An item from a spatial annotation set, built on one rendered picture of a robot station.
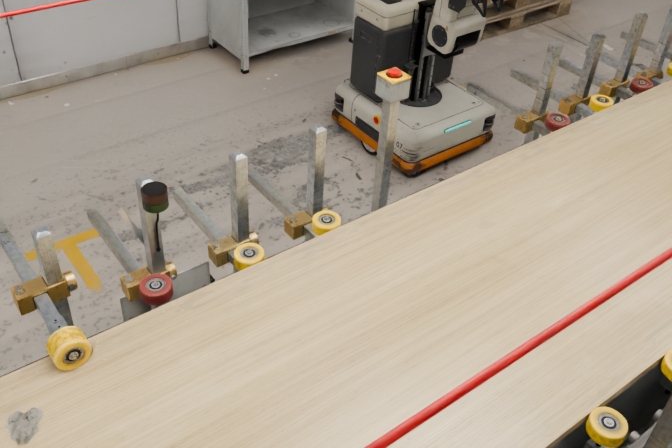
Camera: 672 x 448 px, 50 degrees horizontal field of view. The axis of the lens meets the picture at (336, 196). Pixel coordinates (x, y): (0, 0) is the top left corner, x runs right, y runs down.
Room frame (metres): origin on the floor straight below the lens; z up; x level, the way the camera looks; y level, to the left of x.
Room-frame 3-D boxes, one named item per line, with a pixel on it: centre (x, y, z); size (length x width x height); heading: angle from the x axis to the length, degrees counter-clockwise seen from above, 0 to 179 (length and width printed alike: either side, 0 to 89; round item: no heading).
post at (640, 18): (2.61, -1.10, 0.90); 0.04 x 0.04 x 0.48; 39
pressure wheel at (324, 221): (1.55, 0.02, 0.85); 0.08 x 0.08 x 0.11
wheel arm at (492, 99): (2.34, -0.63, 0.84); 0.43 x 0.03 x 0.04; 39
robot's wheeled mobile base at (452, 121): (3.42, -0.39, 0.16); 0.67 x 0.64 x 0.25; 39
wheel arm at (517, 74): (2.50, -0.82, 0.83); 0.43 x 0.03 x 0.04; 39
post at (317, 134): (1.66, 0.06, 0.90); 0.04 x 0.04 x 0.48; 39
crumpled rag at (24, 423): (0.84, 0.59, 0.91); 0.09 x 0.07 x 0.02; 9
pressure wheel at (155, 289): (1.25, 0.42, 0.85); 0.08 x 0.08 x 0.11
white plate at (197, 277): (1.38, 0.44, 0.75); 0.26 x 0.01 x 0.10; 129
